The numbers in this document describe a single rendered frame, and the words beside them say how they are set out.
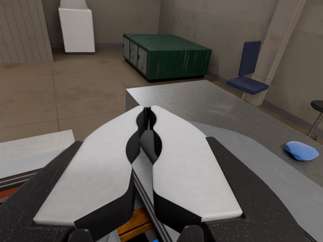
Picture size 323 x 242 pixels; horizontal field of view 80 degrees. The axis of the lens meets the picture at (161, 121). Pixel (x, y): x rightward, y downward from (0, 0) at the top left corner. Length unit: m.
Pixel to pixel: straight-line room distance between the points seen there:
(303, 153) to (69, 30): 5.46
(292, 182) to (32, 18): 5.07
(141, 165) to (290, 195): 0.56
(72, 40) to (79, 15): 0.61
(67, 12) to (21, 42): 1.26
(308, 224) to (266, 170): 0.18
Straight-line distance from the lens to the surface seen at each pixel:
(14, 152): 1.29
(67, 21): 5.72
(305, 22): 3.76
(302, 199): 0.71
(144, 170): 0.89
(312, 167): 0.90
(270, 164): 0.77
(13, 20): 5.22
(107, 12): 6.71
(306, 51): 3.68
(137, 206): 1.01
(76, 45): 5.82
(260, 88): 3.24
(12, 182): 1.00
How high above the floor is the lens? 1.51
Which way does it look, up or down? 32 degrees down
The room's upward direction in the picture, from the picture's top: 7 degrees clockwise
